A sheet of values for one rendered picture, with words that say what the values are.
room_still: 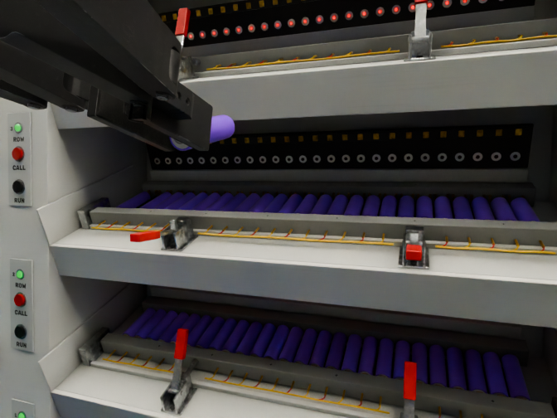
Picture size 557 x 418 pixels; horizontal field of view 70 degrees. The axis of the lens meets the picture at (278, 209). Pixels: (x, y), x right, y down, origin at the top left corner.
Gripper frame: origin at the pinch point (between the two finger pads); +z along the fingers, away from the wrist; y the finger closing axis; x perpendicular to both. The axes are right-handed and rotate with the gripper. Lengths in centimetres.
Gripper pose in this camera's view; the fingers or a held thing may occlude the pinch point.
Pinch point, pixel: (157, 110)
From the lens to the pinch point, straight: 24.8
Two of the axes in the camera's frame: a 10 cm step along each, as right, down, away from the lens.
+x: -0.8, 9.9, -1.1
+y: -9.4, -0.4, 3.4
